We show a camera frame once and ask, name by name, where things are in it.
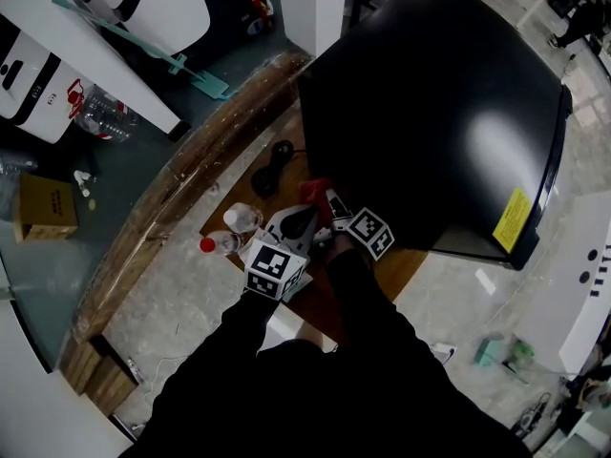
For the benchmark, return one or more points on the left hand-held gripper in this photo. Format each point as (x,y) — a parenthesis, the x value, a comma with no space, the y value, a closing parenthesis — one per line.
(274,267)

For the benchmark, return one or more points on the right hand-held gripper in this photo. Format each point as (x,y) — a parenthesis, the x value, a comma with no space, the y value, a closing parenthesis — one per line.
(370,234)

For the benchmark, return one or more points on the pink cleaning cloth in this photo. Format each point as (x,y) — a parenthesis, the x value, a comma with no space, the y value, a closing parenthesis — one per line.
(315,191)

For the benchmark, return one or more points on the black mini fridge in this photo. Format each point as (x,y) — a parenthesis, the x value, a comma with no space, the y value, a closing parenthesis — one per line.
(420,112)

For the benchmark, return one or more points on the person's left forearm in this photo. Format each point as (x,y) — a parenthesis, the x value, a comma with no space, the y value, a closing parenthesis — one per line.
(238,332)

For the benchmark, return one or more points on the person's right forearm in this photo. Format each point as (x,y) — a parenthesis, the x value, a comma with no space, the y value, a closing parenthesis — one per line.
(367,303)

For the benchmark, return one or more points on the clear bottle with white cap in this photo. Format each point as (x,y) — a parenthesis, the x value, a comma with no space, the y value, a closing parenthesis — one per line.
(241,217)

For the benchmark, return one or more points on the clear bottle with red cap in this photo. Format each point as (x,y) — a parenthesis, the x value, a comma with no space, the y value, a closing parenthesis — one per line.
(222,243)

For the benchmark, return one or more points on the wooden table with black legs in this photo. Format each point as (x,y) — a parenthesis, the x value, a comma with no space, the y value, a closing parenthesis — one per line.
(406,267)

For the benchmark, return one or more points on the person's body in black clothing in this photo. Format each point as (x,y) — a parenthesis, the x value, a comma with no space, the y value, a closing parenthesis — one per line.
(310,399)

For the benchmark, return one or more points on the white round can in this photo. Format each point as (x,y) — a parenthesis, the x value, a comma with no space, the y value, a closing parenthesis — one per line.
(255,26)

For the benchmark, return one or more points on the teal dustpan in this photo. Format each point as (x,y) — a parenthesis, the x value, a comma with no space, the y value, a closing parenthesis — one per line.
(491,353)

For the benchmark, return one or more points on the pink and white power strip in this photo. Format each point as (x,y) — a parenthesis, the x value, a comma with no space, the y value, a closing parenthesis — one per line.
(134,370)

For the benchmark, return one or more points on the large clear water jug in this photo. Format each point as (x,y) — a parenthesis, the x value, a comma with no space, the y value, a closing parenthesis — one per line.
(105,117)

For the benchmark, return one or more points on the large white and black machine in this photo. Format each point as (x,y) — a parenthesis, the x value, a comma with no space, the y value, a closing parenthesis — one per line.
(167,22)

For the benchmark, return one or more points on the white cabinet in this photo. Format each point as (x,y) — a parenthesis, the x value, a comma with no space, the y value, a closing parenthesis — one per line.
(573,279)

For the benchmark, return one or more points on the brown cardboard box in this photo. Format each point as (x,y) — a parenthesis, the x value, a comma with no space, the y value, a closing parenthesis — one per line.
(45,208)

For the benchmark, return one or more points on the wooden steps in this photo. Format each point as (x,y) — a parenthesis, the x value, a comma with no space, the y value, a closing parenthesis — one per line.
(95,380)

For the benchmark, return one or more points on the plastic-wrapped grey appliance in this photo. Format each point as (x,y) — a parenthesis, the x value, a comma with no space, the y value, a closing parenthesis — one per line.
(14,170)

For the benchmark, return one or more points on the white service robot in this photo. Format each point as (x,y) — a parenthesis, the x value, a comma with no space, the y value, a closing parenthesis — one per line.
(38,98)

